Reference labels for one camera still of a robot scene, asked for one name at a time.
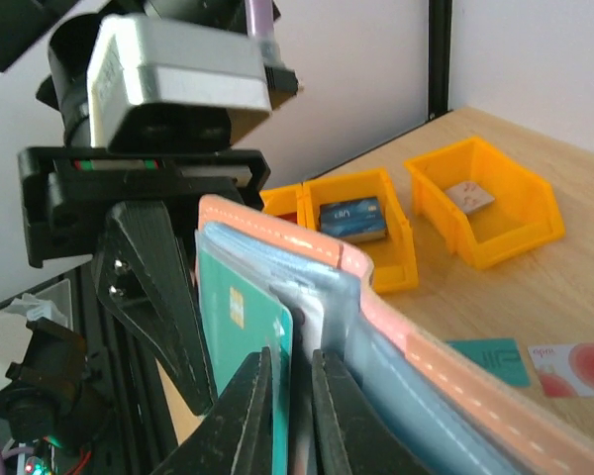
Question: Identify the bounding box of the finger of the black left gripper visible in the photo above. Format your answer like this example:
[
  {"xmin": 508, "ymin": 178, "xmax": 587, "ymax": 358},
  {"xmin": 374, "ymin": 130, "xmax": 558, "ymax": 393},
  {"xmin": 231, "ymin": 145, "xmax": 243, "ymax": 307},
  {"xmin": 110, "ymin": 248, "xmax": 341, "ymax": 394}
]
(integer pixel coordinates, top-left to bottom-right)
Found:
[{"xmin": 92, "ymin": 201, "xmax": 216, "ymax": 415}]

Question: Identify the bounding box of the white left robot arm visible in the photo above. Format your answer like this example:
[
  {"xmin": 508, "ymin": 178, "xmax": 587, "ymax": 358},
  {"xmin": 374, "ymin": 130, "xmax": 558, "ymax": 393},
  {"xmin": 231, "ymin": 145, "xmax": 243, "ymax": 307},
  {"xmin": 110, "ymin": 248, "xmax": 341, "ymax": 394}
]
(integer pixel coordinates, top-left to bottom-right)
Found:
[{"xmin": 0, "ymin": 1, "xmax": 286, "ymax": 474}]

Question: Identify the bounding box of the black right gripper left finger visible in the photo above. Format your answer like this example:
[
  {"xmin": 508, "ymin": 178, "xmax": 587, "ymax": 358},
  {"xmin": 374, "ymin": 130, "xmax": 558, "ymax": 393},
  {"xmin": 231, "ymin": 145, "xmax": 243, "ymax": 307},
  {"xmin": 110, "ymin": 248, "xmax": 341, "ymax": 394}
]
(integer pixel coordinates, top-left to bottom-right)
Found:
[{"xmin": 153, "ymin": 347, "xmax": 273, "ymax": 475}]

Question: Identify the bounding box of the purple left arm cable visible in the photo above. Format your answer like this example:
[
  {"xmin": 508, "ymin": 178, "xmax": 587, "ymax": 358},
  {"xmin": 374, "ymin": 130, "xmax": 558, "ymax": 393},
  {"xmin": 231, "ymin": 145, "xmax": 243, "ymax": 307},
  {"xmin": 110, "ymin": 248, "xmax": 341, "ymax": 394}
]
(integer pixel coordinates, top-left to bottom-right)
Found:
[{"xmin": 245, "ymin": 0, "xmax": 301, "ymax": 93}]

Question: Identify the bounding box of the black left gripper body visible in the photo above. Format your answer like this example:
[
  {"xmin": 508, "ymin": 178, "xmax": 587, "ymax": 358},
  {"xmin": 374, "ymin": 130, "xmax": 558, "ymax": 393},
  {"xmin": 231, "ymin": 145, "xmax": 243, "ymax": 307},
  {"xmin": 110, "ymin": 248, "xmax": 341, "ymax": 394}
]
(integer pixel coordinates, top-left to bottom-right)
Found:
[{"xmin": 17, "ymin": 146, "xmax": 270, "ymax": 268}]

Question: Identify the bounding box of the black left frame post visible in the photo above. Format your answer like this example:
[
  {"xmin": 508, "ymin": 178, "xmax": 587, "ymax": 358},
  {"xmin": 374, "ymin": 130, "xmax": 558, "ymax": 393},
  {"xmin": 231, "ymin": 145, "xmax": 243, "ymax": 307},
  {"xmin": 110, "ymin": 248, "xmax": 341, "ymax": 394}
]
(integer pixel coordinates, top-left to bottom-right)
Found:
[{"xmin": 427, "ymin": 0, "xmax": 453, "ymax": 122}]

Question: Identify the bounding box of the pink card holder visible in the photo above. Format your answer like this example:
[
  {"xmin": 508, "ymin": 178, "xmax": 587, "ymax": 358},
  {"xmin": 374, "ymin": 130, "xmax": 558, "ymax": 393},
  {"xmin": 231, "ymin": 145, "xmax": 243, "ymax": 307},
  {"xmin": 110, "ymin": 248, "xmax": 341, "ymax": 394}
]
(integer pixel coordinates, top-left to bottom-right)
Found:
[{"xmin": 198, "ymin": 195, "xmax": 594, "ymax": 474}]

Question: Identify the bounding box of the blue card stack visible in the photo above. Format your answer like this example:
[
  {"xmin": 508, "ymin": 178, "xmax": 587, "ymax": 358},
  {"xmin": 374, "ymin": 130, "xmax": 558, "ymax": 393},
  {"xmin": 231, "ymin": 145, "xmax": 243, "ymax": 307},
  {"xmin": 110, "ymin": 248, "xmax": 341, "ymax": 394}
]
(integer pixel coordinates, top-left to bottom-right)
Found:
[{"xmin": 319, "ymin": 197, "xmax": 387, "ymax": 242}]

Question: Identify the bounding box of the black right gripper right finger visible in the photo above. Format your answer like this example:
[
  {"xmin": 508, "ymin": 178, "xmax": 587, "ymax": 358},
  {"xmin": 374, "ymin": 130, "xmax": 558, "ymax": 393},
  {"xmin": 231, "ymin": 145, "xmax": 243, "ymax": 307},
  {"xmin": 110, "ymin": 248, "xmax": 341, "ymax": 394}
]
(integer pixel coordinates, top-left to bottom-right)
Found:
[{"xmin": 312, "ymin": 349, "xmax": 428, "ymax": 475}]

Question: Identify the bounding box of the yellow bin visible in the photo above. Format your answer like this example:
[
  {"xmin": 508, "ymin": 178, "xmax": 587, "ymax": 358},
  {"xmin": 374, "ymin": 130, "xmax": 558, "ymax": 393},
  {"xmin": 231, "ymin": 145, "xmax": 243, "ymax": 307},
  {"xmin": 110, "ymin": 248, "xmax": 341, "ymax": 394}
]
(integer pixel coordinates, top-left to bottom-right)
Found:
[
  {"xmin": 404, "ymin": 137, "xmax": 565, "ymax": 269},
  {"xmin": 303, "ymin": 168, "xmax": 419, "ymax": 293},
  {"xmin": 260, "ymin": 183, "xmax": 307, "ymax": 228}
]

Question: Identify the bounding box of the yellow bin top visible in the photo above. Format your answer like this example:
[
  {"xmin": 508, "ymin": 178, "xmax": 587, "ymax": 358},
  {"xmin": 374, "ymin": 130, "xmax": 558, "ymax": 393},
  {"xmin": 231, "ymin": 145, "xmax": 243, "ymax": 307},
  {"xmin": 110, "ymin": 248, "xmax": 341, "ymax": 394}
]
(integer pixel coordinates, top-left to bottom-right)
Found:
[{"xmin": 404, "ymin": 137, "xmax": 565, "ymax": 269}]

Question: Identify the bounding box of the teal credit card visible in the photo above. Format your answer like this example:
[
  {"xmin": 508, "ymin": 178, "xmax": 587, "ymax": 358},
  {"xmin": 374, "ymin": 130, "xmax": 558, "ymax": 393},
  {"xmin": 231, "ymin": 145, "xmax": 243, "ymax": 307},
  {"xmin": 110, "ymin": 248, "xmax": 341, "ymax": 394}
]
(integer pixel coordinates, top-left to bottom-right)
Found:
[{"xmin": 447, "ymin": 338, "xmax": 531, "ymax": 388}]

